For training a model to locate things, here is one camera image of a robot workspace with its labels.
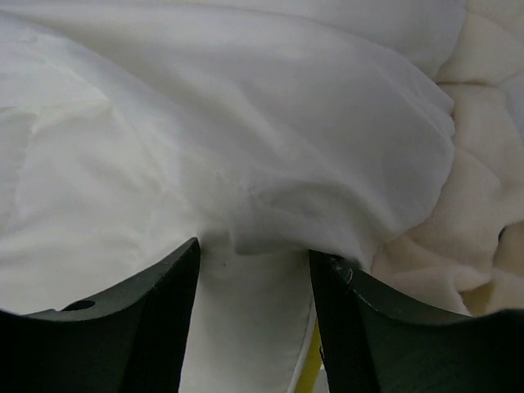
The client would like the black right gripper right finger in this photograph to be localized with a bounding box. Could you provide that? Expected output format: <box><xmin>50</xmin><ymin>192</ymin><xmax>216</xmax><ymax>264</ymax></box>
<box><xmin>309</xmin><ymin>251</ymin><xmax>523</xmax><ymax>392</ymax></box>

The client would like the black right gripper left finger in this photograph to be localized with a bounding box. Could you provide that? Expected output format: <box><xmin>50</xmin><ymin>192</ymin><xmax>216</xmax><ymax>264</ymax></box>
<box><xmin>1</xmin><ymin>238</ymin><xmax>201</xmax><ymax>392</ymax></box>

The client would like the grey pillowcase with cream ruffle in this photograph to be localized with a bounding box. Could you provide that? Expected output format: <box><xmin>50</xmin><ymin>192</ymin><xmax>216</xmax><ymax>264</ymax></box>
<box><xmin>1</xmin><ymin>1</ymin><xmax>523</xmax><ymax>321</ymax></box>

